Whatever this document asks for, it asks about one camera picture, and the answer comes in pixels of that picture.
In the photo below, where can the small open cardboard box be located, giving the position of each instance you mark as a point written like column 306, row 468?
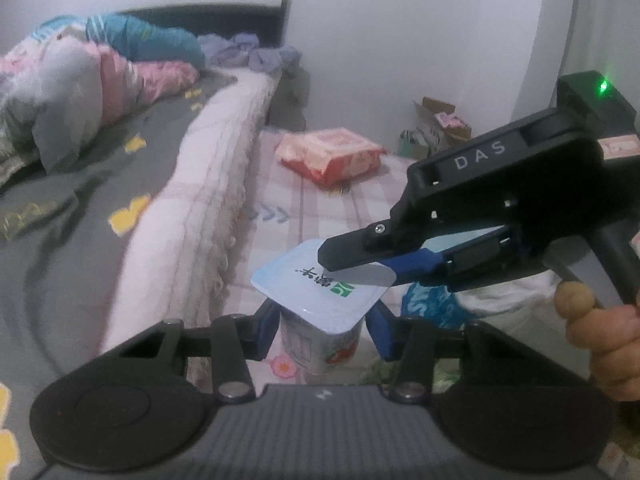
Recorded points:
column 442, row 125

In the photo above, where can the black bed headboard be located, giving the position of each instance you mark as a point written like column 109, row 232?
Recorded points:
column 225, row 15

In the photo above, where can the red wet wipes pack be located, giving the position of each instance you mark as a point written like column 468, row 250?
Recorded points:
column 330, row 157

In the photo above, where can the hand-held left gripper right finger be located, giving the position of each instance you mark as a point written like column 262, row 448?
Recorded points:
column 380, row 332

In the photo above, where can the teal striped pillow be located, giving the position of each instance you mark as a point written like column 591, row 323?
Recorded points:
column 150, row 40

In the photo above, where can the white yogurt cup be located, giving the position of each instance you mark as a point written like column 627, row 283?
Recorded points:
column 310, row 300

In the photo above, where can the pink grey quilt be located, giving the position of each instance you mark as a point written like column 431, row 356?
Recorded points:
column 75, row 85

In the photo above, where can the person's right hand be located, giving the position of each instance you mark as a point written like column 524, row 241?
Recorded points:
column 610, row 345

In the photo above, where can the pink plaid bedsheet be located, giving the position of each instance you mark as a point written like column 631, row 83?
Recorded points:
column 300, row 210

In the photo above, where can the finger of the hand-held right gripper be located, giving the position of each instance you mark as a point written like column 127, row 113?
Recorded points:
column 355, row 250
column 417, row 267

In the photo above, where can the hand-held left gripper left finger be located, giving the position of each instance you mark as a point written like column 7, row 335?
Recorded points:
column 265, row 330

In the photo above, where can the white plastic bag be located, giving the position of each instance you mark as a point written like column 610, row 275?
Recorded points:
column 435, row 305

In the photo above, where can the green container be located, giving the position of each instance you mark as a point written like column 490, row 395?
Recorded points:
column 412, row 145

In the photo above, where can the purple clothes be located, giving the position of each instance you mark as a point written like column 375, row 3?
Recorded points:
column 250, row 52

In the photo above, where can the grey curtain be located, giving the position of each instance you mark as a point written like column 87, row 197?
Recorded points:
column 610, row 20

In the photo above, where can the grey blanket with yellow prints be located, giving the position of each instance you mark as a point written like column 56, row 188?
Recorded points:
column 75, row 260

